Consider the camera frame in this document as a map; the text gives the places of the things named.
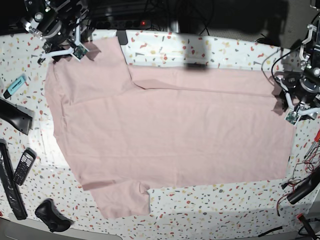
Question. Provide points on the black cordless phone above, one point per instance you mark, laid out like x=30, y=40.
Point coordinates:
x=24, y=166

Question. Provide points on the long black bar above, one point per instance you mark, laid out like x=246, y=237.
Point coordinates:
x=10, y=187

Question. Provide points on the pink T-shirt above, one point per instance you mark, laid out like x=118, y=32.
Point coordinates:
x=124, y=129

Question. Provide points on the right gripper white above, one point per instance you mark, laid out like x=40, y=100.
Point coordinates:
x=64, y=41

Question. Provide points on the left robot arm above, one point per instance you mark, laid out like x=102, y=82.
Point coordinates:
x=308, y=54

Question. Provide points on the black cylindrical tool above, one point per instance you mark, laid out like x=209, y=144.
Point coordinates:
x=305, y=188

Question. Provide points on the red handled screwdriver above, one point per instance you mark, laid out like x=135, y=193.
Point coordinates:
x=314, y=143

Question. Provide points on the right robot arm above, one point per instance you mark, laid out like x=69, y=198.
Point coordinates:
x=43, y=15

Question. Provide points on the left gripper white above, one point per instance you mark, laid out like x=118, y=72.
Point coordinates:
x=301, y=97

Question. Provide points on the terrazzo pattern table cover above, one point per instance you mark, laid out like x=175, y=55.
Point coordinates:
x=218, y=211

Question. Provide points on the black power strip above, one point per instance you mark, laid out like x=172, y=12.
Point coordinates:
x=120, y=24

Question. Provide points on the black game controller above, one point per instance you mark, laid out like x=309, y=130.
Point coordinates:
x=49, y=214

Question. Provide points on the turquoise highlighter pen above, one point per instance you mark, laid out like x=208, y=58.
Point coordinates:
x=14, y=86

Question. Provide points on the small black red tool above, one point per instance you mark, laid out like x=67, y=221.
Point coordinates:
x=309, y=230

